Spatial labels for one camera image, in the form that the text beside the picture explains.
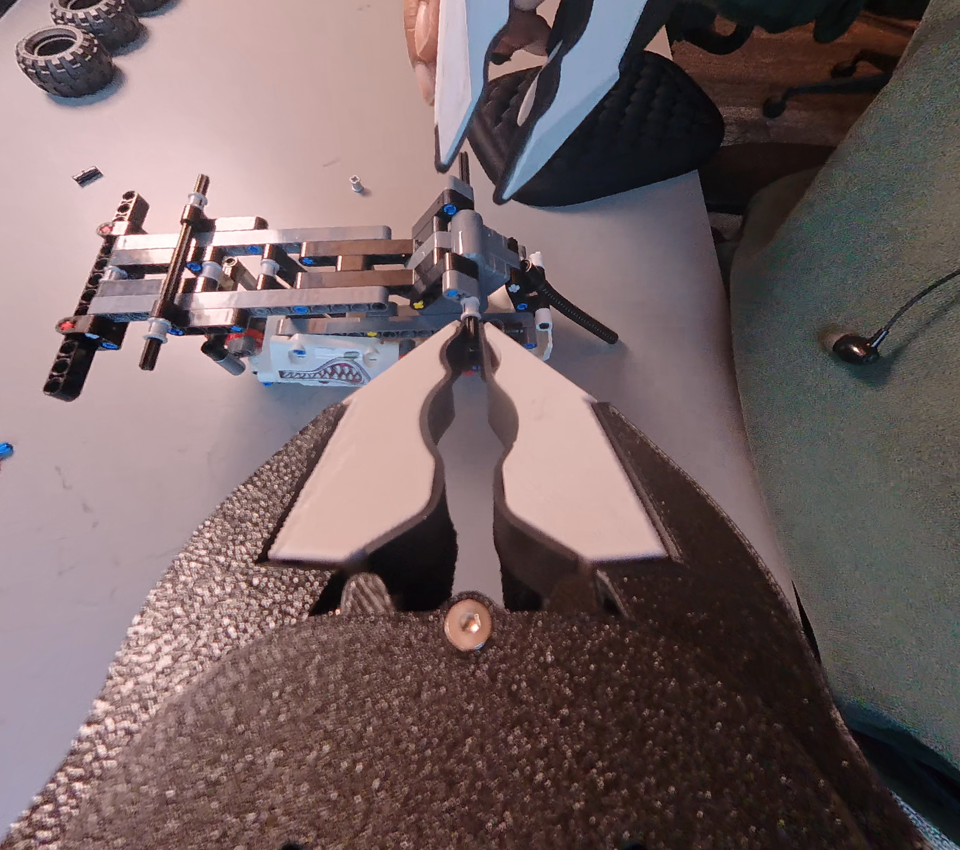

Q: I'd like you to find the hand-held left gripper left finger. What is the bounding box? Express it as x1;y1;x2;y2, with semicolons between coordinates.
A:
267;324;468;564

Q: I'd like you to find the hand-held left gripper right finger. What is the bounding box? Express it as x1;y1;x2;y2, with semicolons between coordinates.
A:
477;324;670;562

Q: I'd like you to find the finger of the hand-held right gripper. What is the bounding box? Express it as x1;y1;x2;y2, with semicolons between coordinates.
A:
491;0;669;205
433;0;567;172

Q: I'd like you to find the toy truck chassis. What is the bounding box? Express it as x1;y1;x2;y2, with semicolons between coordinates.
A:
42;171;620;403

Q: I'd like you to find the grey desk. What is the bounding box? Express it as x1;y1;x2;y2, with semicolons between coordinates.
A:
0;0;796;836

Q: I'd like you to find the person's right hand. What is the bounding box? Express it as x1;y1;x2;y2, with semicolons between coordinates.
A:
401;0;445;110

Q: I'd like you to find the black office chair base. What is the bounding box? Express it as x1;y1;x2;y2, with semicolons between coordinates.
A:
763;59;912;118

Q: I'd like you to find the person's torso green sweatshirt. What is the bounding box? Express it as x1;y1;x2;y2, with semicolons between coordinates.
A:
731;0;960;776

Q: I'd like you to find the black wired earphone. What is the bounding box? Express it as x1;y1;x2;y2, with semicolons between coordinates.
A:
821;269;960;366

